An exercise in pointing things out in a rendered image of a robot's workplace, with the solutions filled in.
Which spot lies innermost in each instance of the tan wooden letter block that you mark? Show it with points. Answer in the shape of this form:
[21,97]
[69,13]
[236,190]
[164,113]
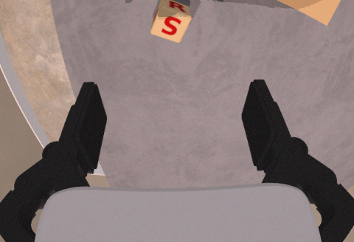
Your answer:
[171,20]

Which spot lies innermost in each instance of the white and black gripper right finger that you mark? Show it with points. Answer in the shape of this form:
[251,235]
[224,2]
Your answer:
[285,160]

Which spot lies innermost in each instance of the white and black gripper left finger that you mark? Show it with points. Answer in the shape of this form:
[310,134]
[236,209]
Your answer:
[65,164]

